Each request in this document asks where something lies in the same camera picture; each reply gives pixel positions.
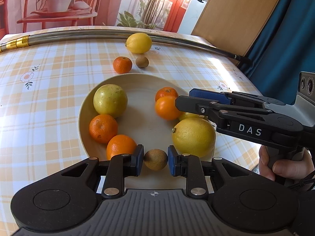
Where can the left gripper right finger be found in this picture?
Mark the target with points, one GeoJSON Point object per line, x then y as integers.
{"type": "Point", "coordinates": [193, 169]}

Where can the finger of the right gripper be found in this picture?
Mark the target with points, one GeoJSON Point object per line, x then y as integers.
{"type": "Point", "coordinates": [233, 98]}
{"type": "Point", "coordinates": [209, 108]}

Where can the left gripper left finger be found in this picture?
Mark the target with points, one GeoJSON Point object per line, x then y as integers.
{"type": "Point", "coordinates": [117, 169]}

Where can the large yellow lemon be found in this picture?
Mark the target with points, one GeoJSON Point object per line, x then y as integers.
{"type": "Point", "coordinates": [194, 136]}

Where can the small brown kiwi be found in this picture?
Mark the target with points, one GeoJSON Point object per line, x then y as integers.
{"type": "Point", "coordinates": [155, 159]}

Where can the yellow green round fruit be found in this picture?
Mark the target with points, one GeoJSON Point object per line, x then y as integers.
{"type": "Point", "coordinates": [110, 99]}

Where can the brown kiwi fruit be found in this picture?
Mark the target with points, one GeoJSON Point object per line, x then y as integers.
{"type": "Point", "coordinates": [142, 62]}

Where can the large orange mandarin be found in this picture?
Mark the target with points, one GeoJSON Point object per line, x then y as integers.
{"type": "Point", "coordinates": [103, 128]}

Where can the person's right hand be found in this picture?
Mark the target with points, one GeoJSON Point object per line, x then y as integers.
{"type": "Point", "coordinates": [295, 170]}

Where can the small orange mandarin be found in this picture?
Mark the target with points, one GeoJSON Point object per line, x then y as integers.
{"type": "Point", "coordinates": [120, 144]}

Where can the far left mandarin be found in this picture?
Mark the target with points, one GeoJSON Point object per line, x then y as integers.
{"type": "Point", "coordinates": [165, 108]}

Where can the teal curtain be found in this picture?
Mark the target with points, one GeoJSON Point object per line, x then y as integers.
{"type": "Point", "coordinates": [283, 49]}

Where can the telescopic metal fruit picker pole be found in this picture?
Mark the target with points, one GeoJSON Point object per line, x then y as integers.
{"type": "Point", "coordinates": [87, 34]}

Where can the wooden headboard panel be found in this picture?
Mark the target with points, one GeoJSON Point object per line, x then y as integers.
{"type": "Point", "coordinates": [233, 25]}

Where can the yellow lemon near pole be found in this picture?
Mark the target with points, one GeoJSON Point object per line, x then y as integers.
{"type": "Point", "coordinates": [138, 43]}

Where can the orange mandarin at front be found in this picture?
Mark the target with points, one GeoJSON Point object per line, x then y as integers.
{"type": "Point", "coordinates": [122, 65]}

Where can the printed room backdrop cloth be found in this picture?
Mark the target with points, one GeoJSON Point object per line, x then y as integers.
{"type": "Point", "coordinates": [28, 15]}

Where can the yellow plaid floral tablecloth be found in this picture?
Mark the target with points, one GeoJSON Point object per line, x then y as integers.
{"type": "Point", "coordinates": [43, 87]}

